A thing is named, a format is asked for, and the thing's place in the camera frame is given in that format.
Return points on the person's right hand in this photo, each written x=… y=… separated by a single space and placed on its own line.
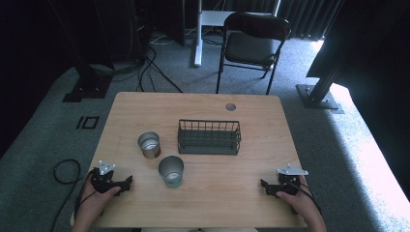
x=301 y=203

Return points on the black metal stand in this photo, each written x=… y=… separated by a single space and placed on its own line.
x=88 y=83
x=317 y=96

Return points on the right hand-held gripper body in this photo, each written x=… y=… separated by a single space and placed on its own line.
x=288 y=183

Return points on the person's left hand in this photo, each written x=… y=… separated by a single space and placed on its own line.
x=95 y=203

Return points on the short brown metal cup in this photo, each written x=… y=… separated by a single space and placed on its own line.
x=149 y=145

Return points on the grey round table grommet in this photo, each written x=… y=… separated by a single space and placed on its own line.
x=230 y=107

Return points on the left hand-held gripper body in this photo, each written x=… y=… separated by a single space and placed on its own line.
x=102 y=183

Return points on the tall teal metal cup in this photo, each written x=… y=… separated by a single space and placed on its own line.
x=171 y=172

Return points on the dark pleated curtain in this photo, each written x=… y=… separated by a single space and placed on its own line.
x=306 y=17

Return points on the black folding chair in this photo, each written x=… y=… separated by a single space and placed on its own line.
x=251 y=48

